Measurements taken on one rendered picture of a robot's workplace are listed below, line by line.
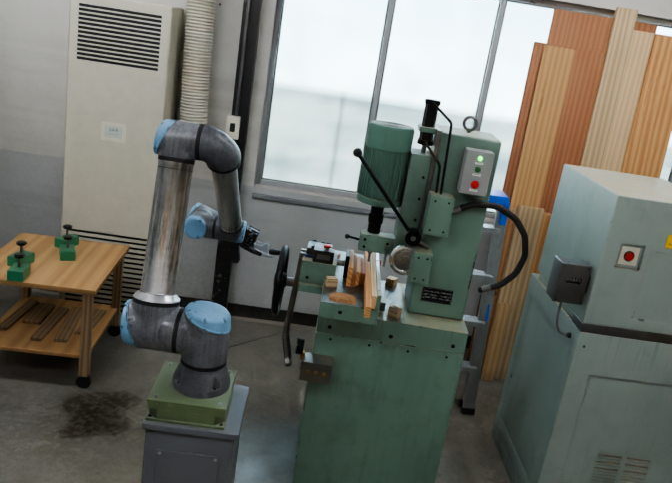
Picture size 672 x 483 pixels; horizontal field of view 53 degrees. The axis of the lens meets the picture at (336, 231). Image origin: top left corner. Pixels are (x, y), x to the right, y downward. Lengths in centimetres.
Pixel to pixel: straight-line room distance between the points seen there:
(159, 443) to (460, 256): 127
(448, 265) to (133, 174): 193
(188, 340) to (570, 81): 267
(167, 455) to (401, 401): 93
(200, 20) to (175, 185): 175
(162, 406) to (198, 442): 17
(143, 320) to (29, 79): 233
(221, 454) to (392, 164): 118
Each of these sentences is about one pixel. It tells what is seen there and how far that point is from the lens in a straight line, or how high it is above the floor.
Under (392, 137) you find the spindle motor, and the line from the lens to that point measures 253.
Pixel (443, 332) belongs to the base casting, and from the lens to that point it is 262.
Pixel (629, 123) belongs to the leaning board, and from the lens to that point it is 421.
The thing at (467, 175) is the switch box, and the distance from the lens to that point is 249.
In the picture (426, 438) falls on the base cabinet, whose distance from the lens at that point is 284.
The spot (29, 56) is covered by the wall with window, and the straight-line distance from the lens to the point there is 427.
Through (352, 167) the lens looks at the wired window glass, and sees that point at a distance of 408.
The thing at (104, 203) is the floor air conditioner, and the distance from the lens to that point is 394.
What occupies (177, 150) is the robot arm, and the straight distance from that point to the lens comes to 217.
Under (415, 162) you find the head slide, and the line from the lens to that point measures 257.
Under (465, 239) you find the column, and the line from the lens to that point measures 262.
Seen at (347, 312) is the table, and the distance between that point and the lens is 241.
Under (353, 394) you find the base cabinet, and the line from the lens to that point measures 273.
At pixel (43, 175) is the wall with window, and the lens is 435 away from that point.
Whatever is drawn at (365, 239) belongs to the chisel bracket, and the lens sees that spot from 266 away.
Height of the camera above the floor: 181
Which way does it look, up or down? 16 degrees down
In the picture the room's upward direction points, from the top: 9 degrees clockwise
